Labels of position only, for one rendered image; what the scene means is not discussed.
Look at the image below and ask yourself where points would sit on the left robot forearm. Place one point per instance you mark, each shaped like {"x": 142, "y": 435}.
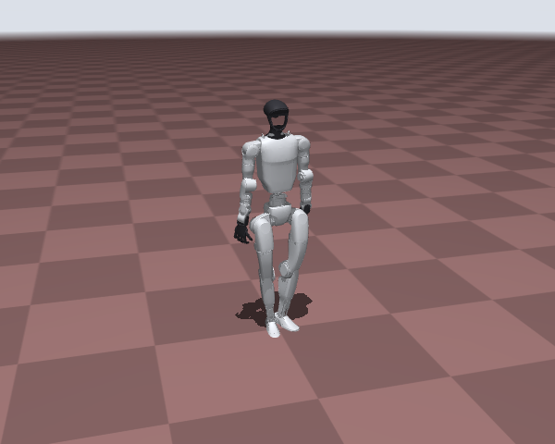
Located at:
{"x": 306, "y": 194}

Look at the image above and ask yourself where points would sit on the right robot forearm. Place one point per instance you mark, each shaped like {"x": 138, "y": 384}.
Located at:
{"x": 245, "y": 203}

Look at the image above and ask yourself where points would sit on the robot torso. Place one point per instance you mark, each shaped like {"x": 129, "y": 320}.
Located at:
{"x": 277, "y": 169}

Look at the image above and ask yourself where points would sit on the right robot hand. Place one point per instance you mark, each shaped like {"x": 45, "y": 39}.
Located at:
{"x": 241, "y": 230}

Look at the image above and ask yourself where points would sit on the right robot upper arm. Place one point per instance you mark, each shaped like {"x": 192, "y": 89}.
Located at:
{"x": 249, "y": 151}

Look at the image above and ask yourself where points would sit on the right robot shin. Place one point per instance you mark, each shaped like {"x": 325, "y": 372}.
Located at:
{"x": 268, "y": 296}

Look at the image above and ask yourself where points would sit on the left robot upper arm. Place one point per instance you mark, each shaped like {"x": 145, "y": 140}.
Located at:
{"x": 304, "y": 173}

